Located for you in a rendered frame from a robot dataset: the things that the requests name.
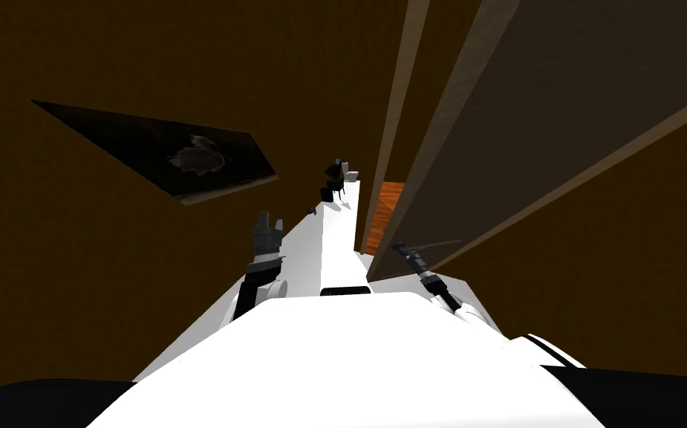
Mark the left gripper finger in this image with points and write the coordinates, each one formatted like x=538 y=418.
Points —
x=262 y=221
x=278 y=227

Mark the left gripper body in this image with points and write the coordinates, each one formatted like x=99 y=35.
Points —
x=267 y=242

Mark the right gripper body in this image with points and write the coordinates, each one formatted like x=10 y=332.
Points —
x=412 y=258

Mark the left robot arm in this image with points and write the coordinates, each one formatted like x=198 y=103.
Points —
x=247 y=297

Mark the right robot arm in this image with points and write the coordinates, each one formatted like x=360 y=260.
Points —
x=442 y=290

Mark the dark grey door leaf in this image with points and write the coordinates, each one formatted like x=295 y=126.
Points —
x=533 y=113

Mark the dark framed wall picture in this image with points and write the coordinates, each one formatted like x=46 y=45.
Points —
x=141 y=148

